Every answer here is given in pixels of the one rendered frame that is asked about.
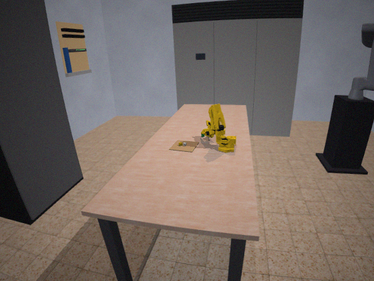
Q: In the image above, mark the tan square mat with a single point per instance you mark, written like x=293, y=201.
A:
x=190, y=146

